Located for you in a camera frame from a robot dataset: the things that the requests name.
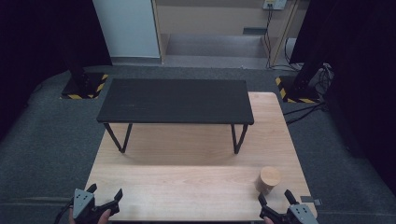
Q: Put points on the white power strip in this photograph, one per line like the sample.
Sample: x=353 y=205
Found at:
x=274 y=3

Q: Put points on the person's right hand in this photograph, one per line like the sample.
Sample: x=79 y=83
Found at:
x=267 y=221

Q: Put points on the black curtain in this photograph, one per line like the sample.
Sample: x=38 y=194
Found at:
x=40 y=37
x=358 y=77

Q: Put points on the person's left hand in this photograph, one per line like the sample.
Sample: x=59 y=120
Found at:
x=104 y=216

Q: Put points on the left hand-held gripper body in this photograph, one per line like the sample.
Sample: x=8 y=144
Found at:
x=83 y=200

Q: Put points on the white cabinet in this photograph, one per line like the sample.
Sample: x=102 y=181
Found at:
x=127 y=28

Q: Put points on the black stand with hazard tape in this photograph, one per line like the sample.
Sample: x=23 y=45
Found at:
x=300 y=88
x=83 y=84

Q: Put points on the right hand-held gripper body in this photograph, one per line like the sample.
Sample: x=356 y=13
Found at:
x=299 y=214

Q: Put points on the black shelf riser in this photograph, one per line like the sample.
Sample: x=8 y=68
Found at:
x=174 y=99

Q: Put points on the round wooden canister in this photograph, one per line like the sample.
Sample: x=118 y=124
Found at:
x=268 y=179

